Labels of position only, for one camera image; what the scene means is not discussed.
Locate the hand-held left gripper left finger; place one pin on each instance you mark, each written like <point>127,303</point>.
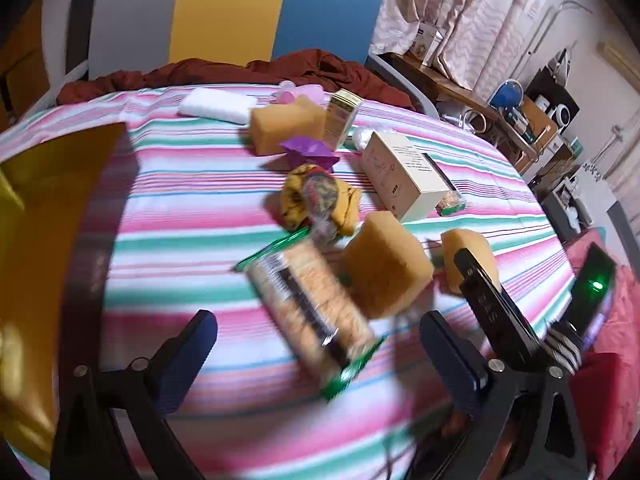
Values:
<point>192,345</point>

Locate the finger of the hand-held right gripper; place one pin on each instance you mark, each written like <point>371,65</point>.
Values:
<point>480,285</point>

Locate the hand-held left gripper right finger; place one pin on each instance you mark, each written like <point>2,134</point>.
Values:
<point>445,355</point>

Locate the yellow sponge block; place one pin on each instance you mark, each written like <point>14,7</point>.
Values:
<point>475,250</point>
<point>287,125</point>
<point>387,270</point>

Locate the small clear snack packet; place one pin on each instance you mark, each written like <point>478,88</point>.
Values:
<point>450,202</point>

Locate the green-edged cracker packet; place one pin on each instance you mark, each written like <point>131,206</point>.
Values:
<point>310,305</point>

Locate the beige cardboard box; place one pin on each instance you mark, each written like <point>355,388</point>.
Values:
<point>400,175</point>

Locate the gold tin box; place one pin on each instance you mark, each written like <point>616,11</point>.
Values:
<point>45,260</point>

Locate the yellow snack packet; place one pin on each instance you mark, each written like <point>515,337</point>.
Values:
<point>320,200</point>

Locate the clear plastic bag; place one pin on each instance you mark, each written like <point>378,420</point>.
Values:
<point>361,137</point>

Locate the purple snack packet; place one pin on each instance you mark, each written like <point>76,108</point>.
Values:
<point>307,151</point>

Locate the small green and yellow box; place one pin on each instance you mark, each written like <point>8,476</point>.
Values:
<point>342,115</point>

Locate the white foam block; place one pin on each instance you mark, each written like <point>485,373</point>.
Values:
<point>217,105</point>

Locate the pink hair roller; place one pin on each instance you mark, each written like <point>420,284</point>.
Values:
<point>302,92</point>

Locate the pink green striped tablecloth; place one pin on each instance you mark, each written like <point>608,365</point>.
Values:
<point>200,200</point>

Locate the white round device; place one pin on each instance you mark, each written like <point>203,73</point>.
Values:
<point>562,112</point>

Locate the blue desk fan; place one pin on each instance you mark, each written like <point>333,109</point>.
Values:
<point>506,96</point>

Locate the black board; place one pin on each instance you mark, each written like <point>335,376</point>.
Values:
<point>550,87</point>

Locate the wooden desk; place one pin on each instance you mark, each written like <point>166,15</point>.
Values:
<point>450,85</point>

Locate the white carton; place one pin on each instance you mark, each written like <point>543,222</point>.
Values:
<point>427,42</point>

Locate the white curved pole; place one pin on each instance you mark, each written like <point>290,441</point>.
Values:
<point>542,25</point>

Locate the patterned beige curtain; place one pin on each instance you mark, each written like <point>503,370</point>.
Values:
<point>475,20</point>

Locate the dark red cloth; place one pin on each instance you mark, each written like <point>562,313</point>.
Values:
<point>225,72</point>

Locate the grey yellow blue chair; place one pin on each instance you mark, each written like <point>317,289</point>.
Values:
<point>225,10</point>

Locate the wooden wardrobe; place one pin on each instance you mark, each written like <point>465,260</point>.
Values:
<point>25,50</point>

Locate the wall air conditioner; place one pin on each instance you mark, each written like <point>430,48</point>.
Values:
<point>620,55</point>

